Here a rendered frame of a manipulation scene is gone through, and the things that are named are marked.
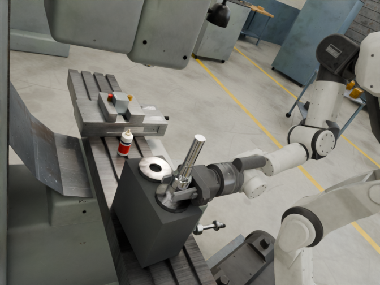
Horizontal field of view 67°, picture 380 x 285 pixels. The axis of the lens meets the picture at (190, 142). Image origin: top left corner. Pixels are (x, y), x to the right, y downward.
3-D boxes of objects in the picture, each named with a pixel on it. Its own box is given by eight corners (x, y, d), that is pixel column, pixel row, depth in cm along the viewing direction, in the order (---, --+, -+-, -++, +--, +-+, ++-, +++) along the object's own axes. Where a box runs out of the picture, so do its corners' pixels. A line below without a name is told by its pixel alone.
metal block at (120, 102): (121, 104, 118) (124, 92, 115) (126, 113, 114) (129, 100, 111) (109, 104, 115) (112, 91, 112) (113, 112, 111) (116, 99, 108)
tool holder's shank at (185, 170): (191, 177, 67) (210, 140, 61) (182, 182, 65) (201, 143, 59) (182, 169, 69) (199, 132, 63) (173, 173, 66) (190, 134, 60)
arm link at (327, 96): (306, 150, 101) (323, 86, 98) (339, 159, 89) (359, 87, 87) (282, 145, 95) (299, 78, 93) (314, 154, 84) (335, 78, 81)
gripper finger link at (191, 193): (173, 190, 65) (195, 186, 68) (169, 200, 66) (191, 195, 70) (177, 195, 64) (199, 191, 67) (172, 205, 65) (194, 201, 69)
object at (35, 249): (153, 227, 185) (184, 157, 153) (171, 272, 164) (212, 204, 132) (4, 251, 142) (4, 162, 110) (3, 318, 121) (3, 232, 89)
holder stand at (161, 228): (146, 197, 94) (164, 150, 83) (179, 254, 81) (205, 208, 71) (111, 204, 87) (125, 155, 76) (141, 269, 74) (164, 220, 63)
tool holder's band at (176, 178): (194, 181, 68) (196, 178, 67) (181, 188, 65) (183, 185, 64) (181, 169, 70) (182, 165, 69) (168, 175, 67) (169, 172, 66)
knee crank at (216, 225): (221, 222, 160) (225, 215, 157) (226, 231, 156) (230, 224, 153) (188, 228, 148) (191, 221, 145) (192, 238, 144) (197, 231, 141)
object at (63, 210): (153, 156, 144) (160, 137, 138) (180, 211, 122) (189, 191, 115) (42, 159, 118) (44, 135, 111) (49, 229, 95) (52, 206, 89)
